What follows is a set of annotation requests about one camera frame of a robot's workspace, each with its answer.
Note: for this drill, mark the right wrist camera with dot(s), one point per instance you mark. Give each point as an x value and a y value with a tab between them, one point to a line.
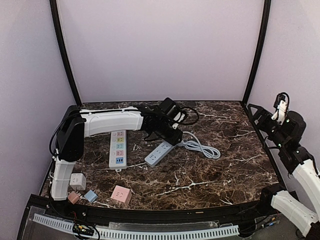
281	105

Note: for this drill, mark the black frame post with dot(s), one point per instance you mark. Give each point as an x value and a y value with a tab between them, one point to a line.
63	51
258	51

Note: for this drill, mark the pink cube socket adapter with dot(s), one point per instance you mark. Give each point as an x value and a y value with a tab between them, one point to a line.
121	196

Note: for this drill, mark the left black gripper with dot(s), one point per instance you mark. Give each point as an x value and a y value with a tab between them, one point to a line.
164	133

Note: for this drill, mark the right black frame post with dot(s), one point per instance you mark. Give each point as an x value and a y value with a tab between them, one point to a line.
258	51

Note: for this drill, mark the pink plug adapter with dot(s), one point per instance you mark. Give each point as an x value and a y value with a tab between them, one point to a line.
73	197

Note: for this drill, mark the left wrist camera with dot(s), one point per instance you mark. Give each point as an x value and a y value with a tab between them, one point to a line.
172	110

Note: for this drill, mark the white cube socket adapter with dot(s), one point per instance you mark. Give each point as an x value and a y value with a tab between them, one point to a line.
78	182

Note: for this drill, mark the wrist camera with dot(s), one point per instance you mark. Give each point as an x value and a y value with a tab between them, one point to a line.
281	105
172	110

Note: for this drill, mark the slotted grey cable duct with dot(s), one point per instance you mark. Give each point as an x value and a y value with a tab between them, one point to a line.
135	231

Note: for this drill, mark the left black frame post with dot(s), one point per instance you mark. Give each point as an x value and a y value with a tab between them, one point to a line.
63	51

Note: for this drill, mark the black front rail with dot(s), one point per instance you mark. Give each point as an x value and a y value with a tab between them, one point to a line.
237	214

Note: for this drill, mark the small circuit board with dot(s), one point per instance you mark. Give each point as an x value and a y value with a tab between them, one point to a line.
82	230

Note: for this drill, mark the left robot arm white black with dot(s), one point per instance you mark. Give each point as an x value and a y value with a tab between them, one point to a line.
69	140

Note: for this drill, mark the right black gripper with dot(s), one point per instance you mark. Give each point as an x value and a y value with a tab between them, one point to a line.
261	117

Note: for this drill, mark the white multicolour power strip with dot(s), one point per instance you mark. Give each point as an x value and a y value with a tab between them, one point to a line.
118	151

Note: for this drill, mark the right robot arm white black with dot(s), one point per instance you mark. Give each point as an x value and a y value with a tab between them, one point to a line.
285	130

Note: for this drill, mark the blue plug adapter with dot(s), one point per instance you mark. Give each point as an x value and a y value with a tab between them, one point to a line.
91	196

